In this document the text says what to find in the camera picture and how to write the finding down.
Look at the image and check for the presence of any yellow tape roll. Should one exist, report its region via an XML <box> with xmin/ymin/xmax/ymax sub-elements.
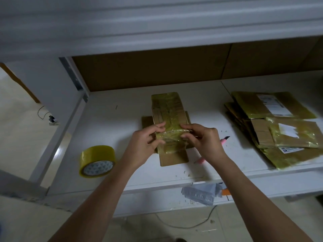
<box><xmin>78</xmin><ymin>145</ymin><xmax>117</xmax><ymax>178</ymax></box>

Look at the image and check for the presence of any person's left hand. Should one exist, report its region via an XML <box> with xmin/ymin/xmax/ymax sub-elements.
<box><xmin>120</xmin><ymin>122</ymin><xmax>167</xmax><ymax>172</ymax></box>

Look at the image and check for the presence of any pink utility knife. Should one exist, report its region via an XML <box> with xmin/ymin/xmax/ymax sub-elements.
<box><xmin>195</xmin><ymin>135</ymin><xmax>231</xmax><ymax>165</ymax></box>

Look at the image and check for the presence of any person's right hand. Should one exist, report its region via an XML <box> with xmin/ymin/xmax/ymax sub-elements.
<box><xmin>180</xmin><ymin>123</ymin><xmax>229</xmax><ymax>167</ymax></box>

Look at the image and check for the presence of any white metal shelf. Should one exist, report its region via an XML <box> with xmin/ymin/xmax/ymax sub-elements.
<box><xmin>0</xmin><ymin>0</ymin><xmax>323</xmax><ymax>217</ymax></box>

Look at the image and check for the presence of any person's left forearm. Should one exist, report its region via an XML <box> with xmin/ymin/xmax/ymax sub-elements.
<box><xmin>48</xmin><ymin>161</ymin><xmax>135</xmax><ymax>242</ymax></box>

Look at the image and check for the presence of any person's right forearm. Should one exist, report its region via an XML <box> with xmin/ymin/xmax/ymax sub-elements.
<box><xmin>212</xmin><ymin>155</ymin><xmax>314</xmax><ymax>242</ymax></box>

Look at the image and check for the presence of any stack of cardboard boxes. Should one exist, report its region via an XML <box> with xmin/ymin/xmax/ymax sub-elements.
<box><xmin>224</xmin><ymin>90</ymin><xmax>323</xmax><ymax>171</ymax></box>

